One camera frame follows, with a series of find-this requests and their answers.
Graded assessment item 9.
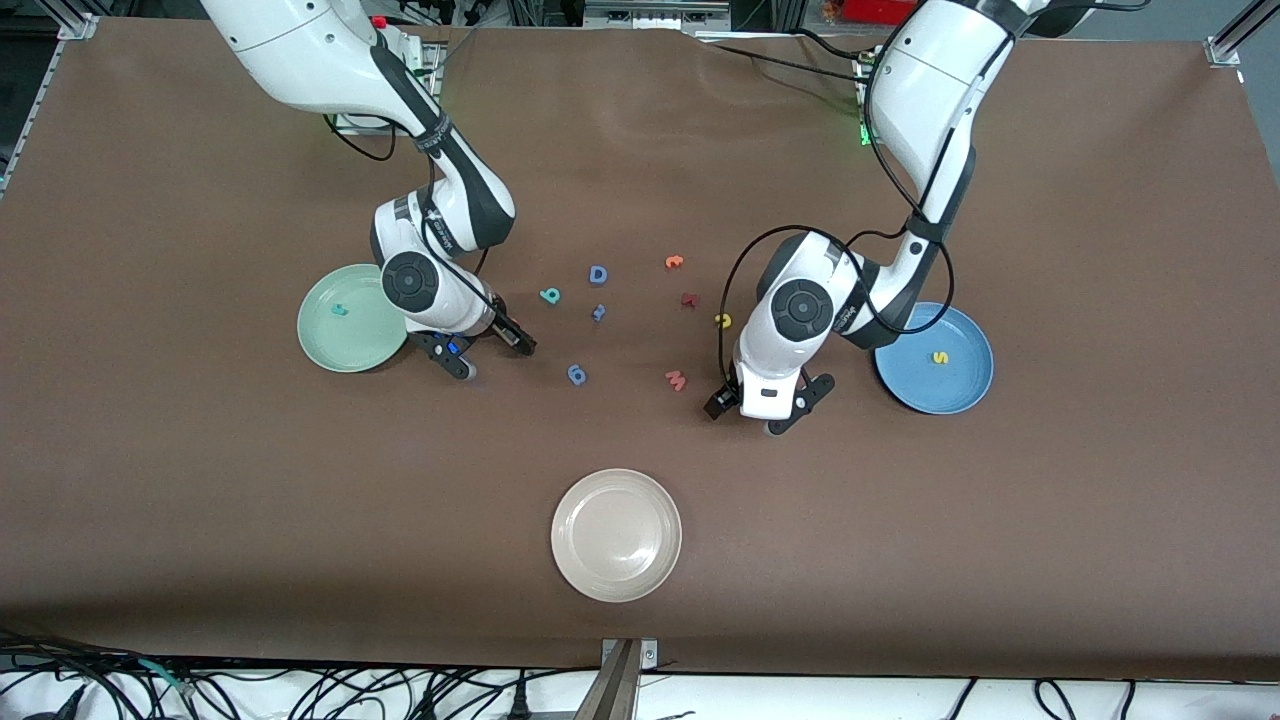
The light green plate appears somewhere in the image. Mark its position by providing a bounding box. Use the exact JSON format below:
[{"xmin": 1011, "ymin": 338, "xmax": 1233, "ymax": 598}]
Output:
[{"xmin": 297, "ymin": 263, "xmax": 411, "ymax": 374}]

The beige plate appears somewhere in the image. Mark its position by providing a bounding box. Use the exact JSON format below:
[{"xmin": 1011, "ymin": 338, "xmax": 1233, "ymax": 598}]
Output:
[{"xmin": 550, "ymin": 468, "xmax": 683, "ymax": 604}]

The blue plate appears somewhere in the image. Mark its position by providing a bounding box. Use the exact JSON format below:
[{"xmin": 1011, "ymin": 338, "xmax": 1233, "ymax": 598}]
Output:
[{"xmin": 874, "ymin": 302, "xmax": 995, "ymax": 415}]

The red box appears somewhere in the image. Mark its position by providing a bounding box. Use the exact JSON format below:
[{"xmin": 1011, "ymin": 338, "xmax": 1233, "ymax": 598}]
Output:
[{"xmin": 840, "ymin": 0, "xmax": 916, "ymax": 26}]

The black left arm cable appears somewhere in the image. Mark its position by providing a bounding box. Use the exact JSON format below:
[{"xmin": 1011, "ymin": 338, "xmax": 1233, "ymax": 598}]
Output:
[{"xmin": 717, "ymin": 30, "xmax": 1011, "ymax": 396}]

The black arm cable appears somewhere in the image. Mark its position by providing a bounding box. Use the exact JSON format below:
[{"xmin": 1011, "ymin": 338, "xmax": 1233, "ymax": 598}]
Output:
[
  {"xmin": 325, "ymin": 110, "xmax": 501, "ymax": 311},
  {"xmin": 717, "ymin": 30, "xmax": 1011, "ymax": 396}
]

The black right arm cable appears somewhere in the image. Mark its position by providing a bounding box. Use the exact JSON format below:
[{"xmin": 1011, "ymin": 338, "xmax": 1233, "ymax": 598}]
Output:
[{"xmin": 325, "ymin": 110, "xmax": 501, "ymax": 311}]

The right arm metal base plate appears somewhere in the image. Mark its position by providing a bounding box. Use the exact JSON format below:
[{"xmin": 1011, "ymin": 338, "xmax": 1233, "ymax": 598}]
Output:
[{"xmin": 330, "ymin": 40, "xmax": 446, "ymax": 136}]

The metal table bracket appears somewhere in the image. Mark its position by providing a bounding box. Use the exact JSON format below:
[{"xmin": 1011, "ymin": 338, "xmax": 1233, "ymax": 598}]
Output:
[{"xmin": 575, "ymin": 638, "xmax": 659, "ymax": 720}]

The black cable on table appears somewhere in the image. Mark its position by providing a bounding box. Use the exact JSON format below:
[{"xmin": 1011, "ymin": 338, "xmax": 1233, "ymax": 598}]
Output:
[{"xmin": 700, "ymin": 28, "xmax": 881, "ymax": 86}]

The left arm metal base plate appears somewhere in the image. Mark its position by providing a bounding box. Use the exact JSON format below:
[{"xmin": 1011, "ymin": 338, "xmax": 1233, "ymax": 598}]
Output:
[{"xmin": 852, "ymin": 50, "xmax": 881, "ymax": 149}]

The teal floor cable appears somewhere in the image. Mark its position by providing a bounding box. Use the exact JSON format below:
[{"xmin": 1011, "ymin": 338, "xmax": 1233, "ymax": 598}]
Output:
[{"xmin": 135, "ymin": 658, "xmax": 193, "ymax": 698}]

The aluminium frame extrusion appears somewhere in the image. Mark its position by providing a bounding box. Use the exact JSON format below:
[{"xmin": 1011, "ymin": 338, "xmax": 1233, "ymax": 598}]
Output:
[
  {"xmin": 40, "ymin": 0, "xmax": 101, "ymax": 41},
  {"xmin": 1205, "ymin": 0, "xmax": 1280, "ymax": 69}
]

